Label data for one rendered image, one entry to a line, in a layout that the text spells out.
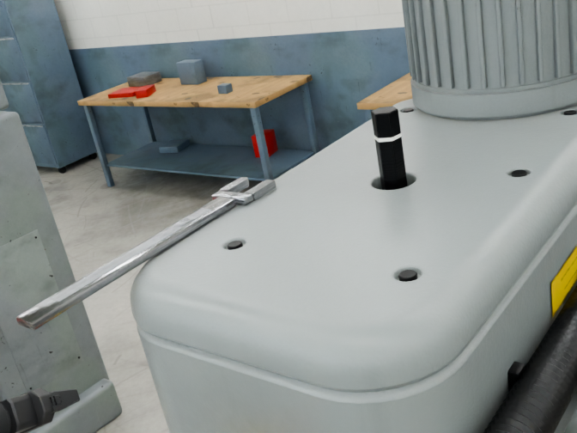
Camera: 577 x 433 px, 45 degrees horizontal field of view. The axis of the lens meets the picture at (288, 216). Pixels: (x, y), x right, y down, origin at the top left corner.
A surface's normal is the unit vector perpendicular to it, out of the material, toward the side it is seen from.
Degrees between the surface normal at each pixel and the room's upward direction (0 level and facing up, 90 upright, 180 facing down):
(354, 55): 90
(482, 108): 90
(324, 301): 0
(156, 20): 90
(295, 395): 90
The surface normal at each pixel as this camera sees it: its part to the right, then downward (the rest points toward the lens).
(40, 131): -0.59, 0.41
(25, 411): 0.84, -0.42
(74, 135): 0.79, 0.11
